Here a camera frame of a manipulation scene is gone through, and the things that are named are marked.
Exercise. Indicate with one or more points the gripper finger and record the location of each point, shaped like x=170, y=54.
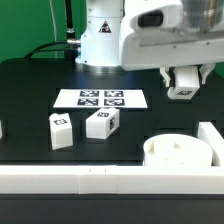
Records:
x=164, y=71
x=205, y=70

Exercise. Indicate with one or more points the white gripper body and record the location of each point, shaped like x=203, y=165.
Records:
x=155, y=35

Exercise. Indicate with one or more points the white round stool seat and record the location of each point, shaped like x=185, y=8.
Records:
x=176, y=150

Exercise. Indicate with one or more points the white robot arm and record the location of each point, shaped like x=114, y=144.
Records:
x=100, y=41

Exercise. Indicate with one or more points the white marker sheet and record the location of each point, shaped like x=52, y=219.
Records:
x=100, y=98

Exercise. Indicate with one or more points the white front fence bar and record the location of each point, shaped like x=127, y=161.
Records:
x=29, y=179

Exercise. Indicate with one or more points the white block at left edge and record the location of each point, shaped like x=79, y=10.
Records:
x=1, y=134

